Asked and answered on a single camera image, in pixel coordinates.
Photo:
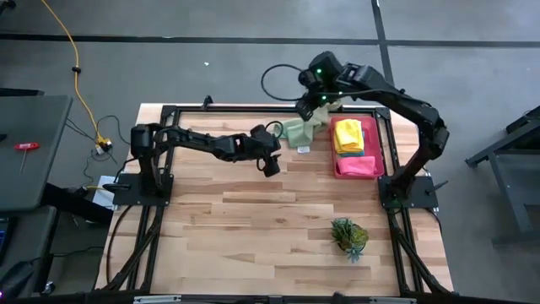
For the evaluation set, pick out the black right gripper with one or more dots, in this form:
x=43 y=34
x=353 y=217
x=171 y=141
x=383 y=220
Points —
x=316 y=86

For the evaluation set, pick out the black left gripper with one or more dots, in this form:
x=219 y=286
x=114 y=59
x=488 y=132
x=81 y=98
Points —
x=246 y=150

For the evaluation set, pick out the light green microfiber towel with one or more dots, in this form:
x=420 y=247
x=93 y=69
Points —
x=301 y=128

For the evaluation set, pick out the yellow microfiber towel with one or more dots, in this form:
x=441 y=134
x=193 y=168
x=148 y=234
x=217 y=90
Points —
x=348 y=135

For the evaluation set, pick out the teal microfiber towel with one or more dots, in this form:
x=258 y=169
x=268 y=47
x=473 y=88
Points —
x=352 y=154

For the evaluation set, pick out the pink microfiber towel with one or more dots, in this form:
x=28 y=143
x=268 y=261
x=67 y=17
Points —
x=356 y=166

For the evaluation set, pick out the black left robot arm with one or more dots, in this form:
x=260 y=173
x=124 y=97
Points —
x=190 y=141

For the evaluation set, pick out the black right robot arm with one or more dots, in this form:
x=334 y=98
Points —
x=405 y=105

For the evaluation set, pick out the pink translucent plastic bin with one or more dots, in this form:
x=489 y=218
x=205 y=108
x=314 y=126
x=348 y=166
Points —
x=377 y=143

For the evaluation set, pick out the potted succulent plant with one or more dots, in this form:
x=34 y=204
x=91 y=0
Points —
x=349 y=238

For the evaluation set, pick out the white box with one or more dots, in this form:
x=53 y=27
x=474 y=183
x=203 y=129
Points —
x=103 y=198

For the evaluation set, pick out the grey metal stand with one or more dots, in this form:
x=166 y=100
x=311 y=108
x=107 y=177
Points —
x=478 y=160

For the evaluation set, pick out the grey side table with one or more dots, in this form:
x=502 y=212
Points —
x=42 y=126

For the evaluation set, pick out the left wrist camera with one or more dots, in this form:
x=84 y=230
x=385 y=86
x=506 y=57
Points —
x=261 y=133

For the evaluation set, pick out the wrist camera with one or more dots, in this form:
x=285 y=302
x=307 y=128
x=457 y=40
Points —
x=327 y=63
x=261 y=133

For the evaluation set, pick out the black aluminium table frame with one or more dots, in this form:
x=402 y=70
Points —
x=253 y=110

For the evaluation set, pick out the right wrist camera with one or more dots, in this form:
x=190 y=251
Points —
x=327 y=63

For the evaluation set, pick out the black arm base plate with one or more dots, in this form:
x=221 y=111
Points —
x=126 y=196
x=422 y=192

